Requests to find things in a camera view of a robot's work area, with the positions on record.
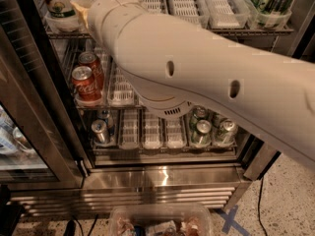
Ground yellow foam padded gripper finger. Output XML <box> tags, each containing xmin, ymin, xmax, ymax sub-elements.
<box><xmin>70</xmin><ymin>0</ymin><xmax>93</xmax><ymax>29</ymax></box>

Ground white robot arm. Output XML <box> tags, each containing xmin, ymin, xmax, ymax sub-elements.
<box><xmin>71</xmin><ymin>0</ymin><xmax>315</xmax><ymax>168</ymax></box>

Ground front 7up bottle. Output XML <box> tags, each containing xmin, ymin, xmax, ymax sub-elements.
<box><xmin>39</xmin><ymin>0</ymin><xmax>80</xmax><ymax>19</ymax></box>

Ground stainless steel display fridge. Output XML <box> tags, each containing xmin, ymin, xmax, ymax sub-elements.
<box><xmin>9</xmin><ymin>0</ymin><xmax>296</xmax><ymax>216</ymax></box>

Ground glass fridge door left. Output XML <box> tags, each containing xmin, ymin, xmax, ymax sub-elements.
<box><xmin>0</xmin><ymin>0</ymin><xmax>85</xmax><ymax>192</ymax></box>

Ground open fridge door right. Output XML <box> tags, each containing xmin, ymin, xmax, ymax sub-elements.
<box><xmin>244</xmin><ymin>144</ymin><xmax>281</xmax><ymax>181</ymax></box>

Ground rear red cola can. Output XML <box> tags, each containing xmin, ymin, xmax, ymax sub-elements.
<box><xmin>78</xmin><ymin>51</ymin><xmax>104</xmax><ymax>89</ymax></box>

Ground red cola can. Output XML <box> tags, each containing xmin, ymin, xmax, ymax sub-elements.
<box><xmin>78</xmin><ymin>51</ymin><xmax>104</xmax><ymax>89</ymax></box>
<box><xmin>72</xmin><ymin>66</ymin><xmax>101</xmax><ymax>101</ymax></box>

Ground front red cola can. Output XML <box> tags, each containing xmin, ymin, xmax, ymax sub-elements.
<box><xmin>72</xmin><ymin>66</ymin><xmax>101</xmax><ymax>101</ymax></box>

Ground rear blue can bottom left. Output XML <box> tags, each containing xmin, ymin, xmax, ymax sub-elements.
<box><xmin>97</xmin><ymin>110</ymin><xmax>115</xmax><ymax>136</ymax></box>

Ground front silver can bottom left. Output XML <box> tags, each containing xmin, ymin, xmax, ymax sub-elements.
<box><xmin>92</xmin><ymin>119</ymin><xmax>110</xmax><ymax>144</ymax></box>

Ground rear green can bottom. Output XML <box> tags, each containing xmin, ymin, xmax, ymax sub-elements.
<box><xmin>189</xmin><ymin>106</ymin><xmax>209</xmax><ymax>129</ymax></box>

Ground rear right can bottom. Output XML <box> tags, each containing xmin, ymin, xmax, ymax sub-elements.
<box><xmin>212</xmin><ymin>112</ymin><xmax>225</xmax><ymax>128</ymax></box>

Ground front right silver-green can bottom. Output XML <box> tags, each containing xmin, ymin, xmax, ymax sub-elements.
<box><xmin>215</xmin><ymin>119</ymin><xmax>238</xmax><ymax>146</ymax></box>

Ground clear plastic bin with items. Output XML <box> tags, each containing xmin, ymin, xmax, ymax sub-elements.
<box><xmin>108</xmin><ymin>203</ymin><xmax>214</xmax><ymax>236</ymax></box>

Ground top wire shelf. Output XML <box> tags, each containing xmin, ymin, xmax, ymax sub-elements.
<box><xmin>41</xmin><ymin>26</ymin><xmax>293</xmax><ymax>39</ymax></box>

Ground wire shelf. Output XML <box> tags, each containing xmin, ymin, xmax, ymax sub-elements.
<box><xmin>41</xmin><ymin>26</ymin><xmax>293</xmax><ymax>39</ymax></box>
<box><xmin>93</xmin><ymin>146</ymin><xmax>236</xmax><ymax>154</ymax></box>
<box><xmin>75</xmin><ymin>97</ymin><xmax>142</xmax><ymax>108</ymax></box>

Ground middle wire shelf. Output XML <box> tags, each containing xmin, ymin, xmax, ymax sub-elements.
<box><xmin>75</xmin><ymin>97</ymin><xmax>142</xmax><ymax>108</ymax></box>

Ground bottom wire shelf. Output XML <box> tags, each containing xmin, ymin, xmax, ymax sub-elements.
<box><xmin>93</xmin><ymin>146</ymin><xmax>236</xmax><ymax>154</ymax></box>

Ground black cables on floor left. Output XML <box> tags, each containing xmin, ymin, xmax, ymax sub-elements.
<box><xmin>62</xmin><ymin>213</ymin><xmax>99</xmax><ymax>236</ymax></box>

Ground black cable on floor right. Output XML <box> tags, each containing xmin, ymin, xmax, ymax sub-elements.
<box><xmin>256</xmin><ymin>177</ymin><xmax>270</xmax><ymax>236</ymax></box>

